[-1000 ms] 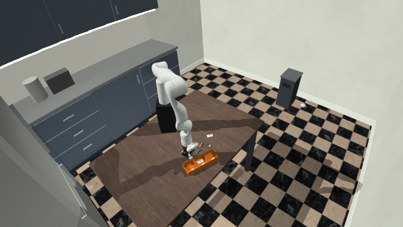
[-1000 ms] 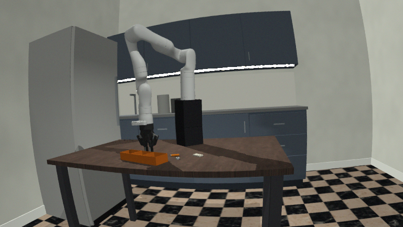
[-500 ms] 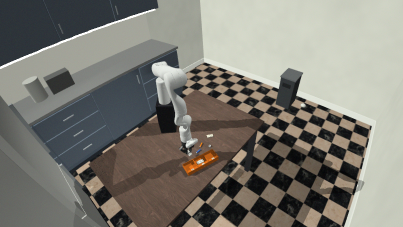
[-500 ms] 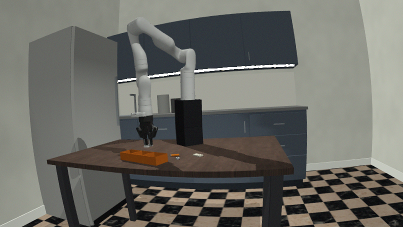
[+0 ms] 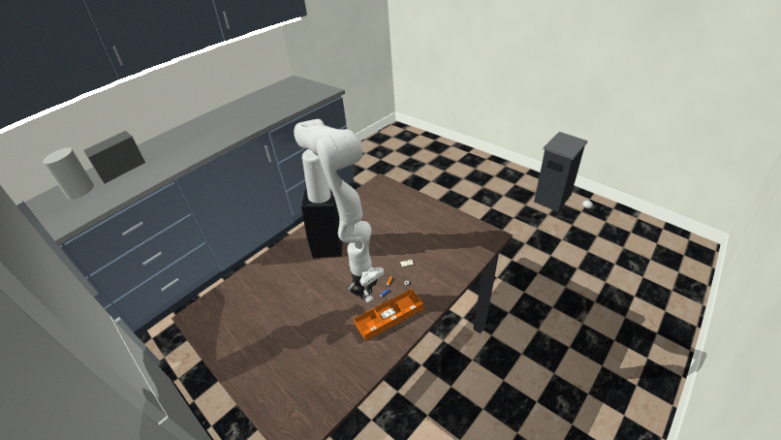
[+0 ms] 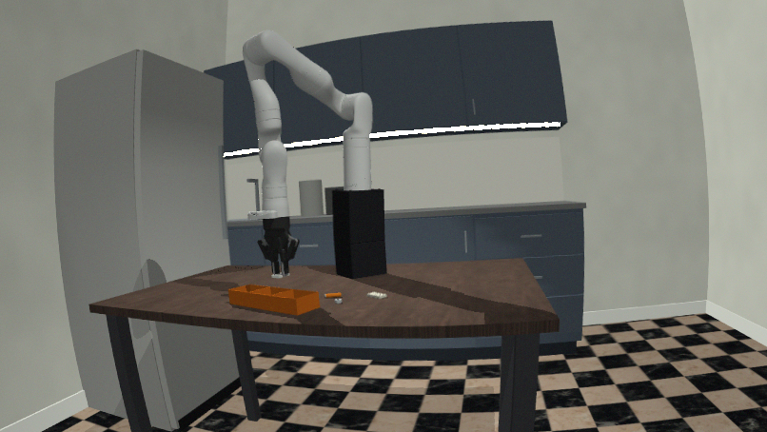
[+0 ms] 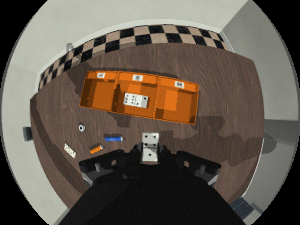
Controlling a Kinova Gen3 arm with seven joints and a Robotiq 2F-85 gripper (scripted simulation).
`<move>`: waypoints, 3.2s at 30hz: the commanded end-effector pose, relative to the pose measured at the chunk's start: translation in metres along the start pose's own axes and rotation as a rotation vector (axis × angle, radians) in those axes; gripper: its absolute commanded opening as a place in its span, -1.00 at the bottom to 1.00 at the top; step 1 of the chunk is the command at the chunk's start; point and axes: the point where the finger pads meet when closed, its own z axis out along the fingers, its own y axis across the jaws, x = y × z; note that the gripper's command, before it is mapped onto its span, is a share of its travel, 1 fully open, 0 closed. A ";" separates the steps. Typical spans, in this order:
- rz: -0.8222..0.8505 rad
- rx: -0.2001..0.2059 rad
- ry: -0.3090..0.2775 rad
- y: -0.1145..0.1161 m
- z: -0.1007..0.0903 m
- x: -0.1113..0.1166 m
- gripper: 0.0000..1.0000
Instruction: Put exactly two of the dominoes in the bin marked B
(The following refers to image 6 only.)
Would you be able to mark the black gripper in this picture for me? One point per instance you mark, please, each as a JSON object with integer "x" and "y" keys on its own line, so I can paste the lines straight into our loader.
{"x": 278, "y": 241}

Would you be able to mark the orange divided tray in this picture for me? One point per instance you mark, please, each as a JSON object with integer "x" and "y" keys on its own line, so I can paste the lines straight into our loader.
{"x": 281, "y": 302}

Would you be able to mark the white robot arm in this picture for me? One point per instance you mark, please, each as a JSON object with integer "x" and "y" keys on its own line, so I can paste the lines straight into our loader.
{"x": 264, "y": 47}

